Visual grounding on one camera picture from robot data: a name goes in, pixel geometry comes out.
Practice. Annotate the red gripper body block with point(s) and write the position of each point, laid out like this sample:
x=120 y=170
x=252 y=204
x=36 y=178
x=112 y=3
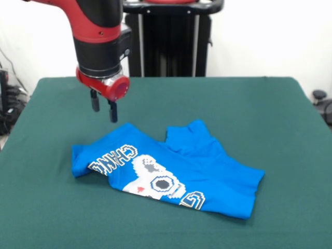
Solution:
x=109 y=89

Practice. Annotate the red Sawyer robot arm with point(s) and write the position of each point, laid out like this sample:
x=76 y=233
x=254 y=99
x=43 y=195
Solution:
x=98 y=31

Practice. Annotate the gray office chair base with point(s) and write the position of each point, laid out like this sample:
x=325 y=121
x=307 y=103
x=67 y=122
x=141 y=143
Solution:
x=320 y=94

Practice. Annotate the blue printed t-shirt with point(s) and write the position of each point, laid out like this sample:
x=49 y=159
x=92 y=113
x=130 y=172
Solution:
x=220 y=181

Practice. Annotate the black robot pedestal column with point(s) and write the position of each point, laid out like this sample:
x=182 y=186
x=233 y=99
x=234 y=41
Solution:
x=168 y=44

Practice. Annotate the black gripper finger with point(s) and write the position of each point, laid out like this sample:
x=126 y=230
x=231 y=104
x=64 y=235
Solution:
x=113 y=114
x=95 y=102

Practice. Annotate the dark green table cloth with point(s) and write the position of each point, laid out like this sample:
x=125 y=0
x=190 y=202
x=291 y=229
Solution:
x=52 y=194

